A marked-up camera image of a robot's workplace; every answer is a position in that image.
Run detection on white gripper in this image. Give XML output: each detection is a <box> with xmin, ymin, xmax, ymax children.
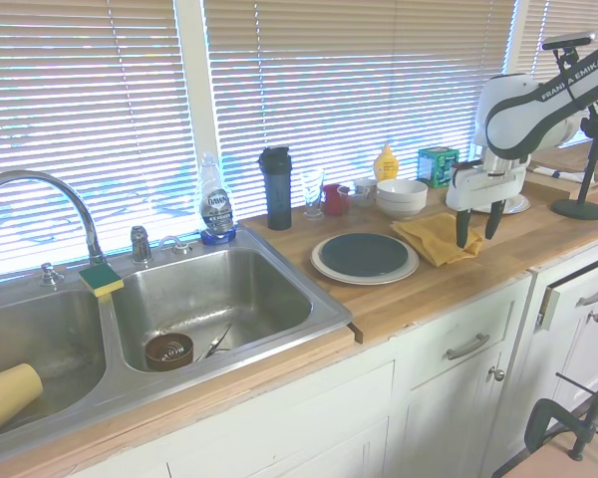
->
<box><xmin>446</xmin><ymin>157</ymin><xmax>532</xmax><ymax>249</ymax></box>

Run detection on yellow terry cloth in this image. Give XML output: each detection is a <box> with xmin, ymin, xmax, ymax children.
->
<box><xmin>390</xmin><ymin>212</ymin><xmax>484</xmax><ymax>269</ymax></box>

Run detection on white dinner plate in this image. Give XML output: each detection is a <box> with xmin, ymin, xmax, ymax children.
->
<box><xmin>470</xmin><ymin>192</ymin><xmax>532</xmax><ymax>215</ymax></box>

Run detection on dark blue plate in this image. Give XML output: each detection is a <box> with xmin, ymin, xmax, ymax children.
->
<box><xmin>320</xmin><ymin>232</ymin><xmax>410</xmax><ymax>277</ymax></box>

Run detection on dark plate on white plate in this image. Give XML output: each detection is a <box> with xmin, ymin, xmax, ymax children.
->
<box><xmin>310</xmin><ymin>231</ymin><xmax>421</xmax><ymax>286</ymax></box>

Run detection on green cardboard box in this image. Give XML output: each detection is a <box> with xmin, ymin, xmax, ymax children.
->
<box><xmin>417</xmin><ymin>146</ymin><xmax>460</xmax><ymax>189</ymax></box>

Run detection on white ceramic bowl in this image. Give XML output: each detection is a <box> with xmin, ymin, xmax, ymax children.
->
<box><xmin>376</xmin><ymin>178</ymin><xmax>429</xmax><ymax>210</ymax></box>
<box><xmin>378</xmin><ymin>197</ymin><xmax>428</xmax><ymax>221</ymax></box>

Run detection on wooden tray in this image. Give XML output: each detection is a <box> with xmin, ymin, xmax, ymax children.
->
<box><xmin>524</xmin><ymin>143</ymin><xmax>598</xmax><ymax>201</ymax></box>

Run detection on white rolled napkin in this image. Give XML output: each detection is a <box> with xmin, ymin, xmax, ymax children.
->
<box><xmin>531</xmin><ymin>166</ymin><xmax>584</xmax><ymax>181</ymax></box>

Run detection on yellow mustard bottle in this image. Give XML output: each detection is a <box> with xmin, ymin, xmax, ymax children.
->
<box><xmin>373</xmin><ymin>142</ymin><xmax>400</xmax><ymax>183</ymax></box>

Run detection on clear plastic cup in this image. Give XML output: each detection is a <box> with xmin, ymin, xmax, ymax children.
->
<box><xmin>336</xmin><ymin>184</ymin><xmax>378</xmax><ymax>209</ymax></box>

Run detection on red cup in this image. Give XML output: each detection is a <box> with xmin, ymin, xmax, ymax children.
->
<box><xmin>321</xmin><ymin>183</ymin><xmax>353</xmax><ymax>217</ymax></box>

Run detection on clear glass goblet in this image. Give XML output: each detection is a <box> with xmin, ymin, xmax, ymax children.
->
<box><xmin>300</xmin><ymin>168</ymin><xmax>326</xmax><ymax>221</ymax></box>

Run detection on beige window blind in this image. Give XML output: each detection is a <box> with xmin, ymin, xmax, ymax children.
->
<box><xmin>203</xmin><ymin>0</ymin><xmax>517</xmax><ymax>223</ymax></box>
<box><xmin>520</xmin><ymin>0</ymin><xmax>598</xmax><ymax>145</ymax></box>
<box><xmin>0</xmin><ymin>0</ymin><xmax>190</xmax><ymax>283</ymax></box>

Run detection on black clamp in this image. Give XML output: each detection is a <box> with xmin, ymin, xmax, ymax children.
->
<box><xmin>522</xmin><ymin>370</ymin><xmax>598</xmax><ymax>462</ymax></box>

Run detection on black shaker bottle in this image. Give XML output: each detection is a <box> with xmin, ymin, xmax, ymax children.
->
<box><xmin>257</xmin><ymin>145</ymin><xmax>294</xmax><ymax>231</ymax></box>

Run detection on white kitchen cabinet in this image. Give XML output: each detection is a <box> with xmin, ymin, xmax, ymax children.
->
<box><xmin>69</xmin><ymin>233</ymin><xmax>598</xmax><ymax>478</ymax></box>

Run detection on Dawn dish soap bottle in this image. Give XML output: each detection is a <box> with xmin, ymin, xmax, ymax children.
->
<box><xmin>198</xmin><ymin>151</ymin><xmax>240</xmax><ymax>246</ymax></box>

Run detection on stainless steel double sink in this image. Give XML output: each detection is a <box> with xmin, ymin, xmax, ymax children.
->
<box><xmin>0</xmin><ymin>226</ymin><xmax>354</xmax><ymax>444</ymax></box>

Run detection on metal utensils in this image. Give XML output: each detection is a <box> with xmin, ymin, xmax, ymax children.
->
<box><xmin>198</xmin><ymin>322</ymin><xmax>234</xmax><ymax>362</ymax></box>

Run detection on brown bowl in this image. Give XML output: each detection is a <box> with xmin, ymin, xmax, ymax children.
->
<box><xmin>145</xmin><ymin>332</ymin><xmax>195</xmax><ymax>372</ymax></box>

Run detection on yellow green sponge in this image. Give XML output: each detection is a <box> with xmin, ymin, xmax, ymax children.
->
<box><xmin>78</xmin><ymin>263</ymin><xmax>125</xmax><ymax>299</ymax></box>

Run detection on chrome gooseneck faucet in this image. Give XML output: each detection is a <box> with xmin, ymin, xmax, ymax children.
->
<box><xmin>0</xmin><ymin>169</ymin><xmax>109</xmax><ymax>266</ymax></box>

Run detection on chrome sink hole cap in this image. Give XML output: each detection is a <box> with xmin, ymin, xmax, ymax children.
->
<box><xmin>38</xmin><ymin>263</ymin><xmax>64</xmax><ymax>288</ymax></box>

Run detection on yellow plastic cup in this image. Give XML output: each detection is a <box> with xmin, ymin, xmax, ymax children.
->
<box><xmin>0</xmin><ymin>362</ymin><xmax>45</xmax><ymax>442</ymax></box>

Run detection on black camera stand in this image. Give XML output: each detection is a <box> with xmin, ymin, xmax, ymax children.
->
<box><xmin>551</xmin><ymin>47</ymin><xmax>598</xmax><ymax>221</ymax></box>

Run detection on long metal drawer handle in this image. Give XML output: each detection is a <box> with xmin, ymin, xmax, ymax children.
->
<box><xmin>446</xmin><ymin>333</ymin><xmax>490</xmax><ymax>361</ymax></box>

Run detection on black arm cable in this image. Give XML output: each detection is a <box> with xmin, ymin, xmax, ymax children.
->
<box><xmin>556</xmin><ymin>48</ymin><xmax>598</xmax><ymax>135</ymax></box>

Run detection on grey stereo camera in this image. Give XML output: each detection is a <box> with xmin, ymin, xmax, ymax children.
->
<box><xmin>541</xmin><ymin>31</ymin><xmax>597</xmax><ymax>51</ymax></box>

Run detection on chrome sink ring fitting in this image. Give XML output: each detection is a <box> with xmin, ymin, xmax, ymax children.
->
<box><xmin>157</xmin><ymin>235</ymin><xmax>191</xmax><ymax>254</ymax></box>

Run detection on chrome faucet handle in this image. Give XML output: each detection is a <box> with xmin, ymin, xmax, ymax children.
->
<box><xmin>131</xmin><ymin>225</ymin><xmax>154</xmax><ymax>264</ymax></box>

